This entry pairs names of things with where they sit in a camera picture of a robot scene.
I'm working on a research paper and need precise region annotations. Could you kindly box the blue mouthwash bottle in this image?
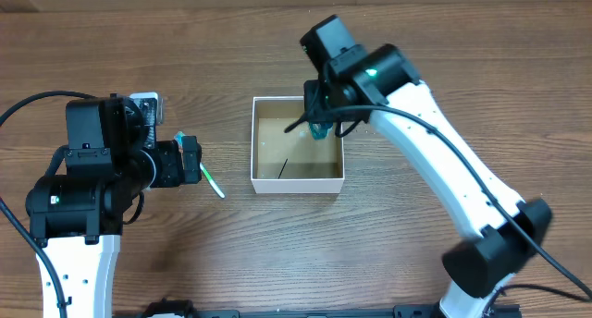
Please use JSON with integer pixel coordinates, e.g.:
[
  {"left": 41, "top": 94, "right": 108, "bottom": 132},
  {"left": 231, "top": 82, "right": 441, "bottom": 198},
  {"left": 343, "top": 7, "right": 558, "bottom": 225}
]
[{"left": 309, "top": 122, "right": 333, "bottom": 141}]

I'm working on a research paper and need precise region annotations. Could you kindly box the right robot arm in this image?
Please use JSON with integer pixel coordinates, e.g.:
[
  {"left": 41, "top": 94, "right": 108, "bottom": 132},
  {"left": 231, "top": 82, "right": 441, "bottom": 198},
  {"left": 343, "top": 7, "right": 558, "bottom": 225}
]
[{"left": 300, "top": 16, "right": 552, "bottom": 317}]

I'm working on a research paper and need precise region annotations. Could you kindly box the black stick in box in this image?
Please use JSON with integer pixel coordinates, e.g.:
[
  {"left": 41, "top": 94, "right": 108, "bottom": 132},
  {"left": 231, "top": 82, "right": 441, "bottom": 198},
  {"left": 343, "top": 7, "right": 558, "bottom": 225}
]
[{"left": 277, "top": 158, "right": 289, "bottom": 179}]

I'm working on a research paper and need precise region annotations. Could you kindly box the green white toothbrush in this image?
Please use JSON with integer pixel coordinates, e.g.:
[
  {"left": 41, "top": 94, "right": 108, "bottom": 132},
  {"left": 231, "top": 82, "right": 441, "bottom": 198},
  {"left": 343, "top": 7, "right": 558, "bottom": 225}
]
[{"left": 175, "top": 131, "right": 226, "bottom": 199}]

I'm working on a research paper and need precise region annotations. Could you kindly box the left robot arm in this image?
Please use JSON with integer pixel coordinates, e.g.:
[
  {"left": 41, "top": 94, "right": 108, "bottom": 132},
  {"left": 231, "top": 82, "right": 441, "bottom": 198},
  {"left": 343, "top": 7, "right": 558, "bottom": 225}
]
[{"left": 26, "top": 92, "right": 202, "bottom": 317}]

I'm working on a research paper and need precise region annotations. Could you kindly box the white cardboard box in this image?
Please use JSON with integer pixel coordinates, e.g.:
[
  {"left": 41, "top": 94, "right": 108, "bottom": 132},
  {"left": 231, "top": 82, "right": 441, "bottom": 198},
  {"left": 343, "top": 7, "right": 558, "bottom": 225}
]
[{"left": 250, "top": 96, "right": 345, "bottom": 194}]

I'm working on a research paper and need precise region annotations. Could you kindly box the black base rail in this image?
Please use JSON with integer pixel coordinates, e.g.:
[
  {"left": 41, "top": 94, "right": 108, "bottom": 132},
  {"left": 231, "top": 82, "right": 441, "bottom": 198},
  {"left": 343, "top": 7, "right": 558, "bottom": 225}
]
[{"left": 110, "top": 298, "right": 523, "bottom": 318}]

